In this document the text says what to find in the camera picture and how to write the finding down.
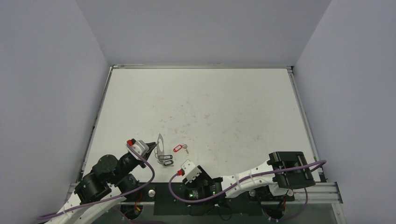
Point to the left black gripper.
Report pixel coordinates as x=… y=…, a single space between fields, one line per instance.
x=151 y=145

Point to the metal key holder ring plate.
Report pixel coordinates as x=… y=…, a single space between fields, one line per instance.
x=159 y=150

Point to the red tagged key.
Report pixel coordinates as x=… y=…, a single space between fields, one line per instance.
x=180 y=147

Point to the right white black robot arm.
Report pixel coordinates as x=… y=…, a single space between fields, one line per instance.
x=281 y=173

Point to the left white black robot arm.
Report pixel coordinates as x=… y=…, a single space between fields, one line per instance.
x=109 y=182

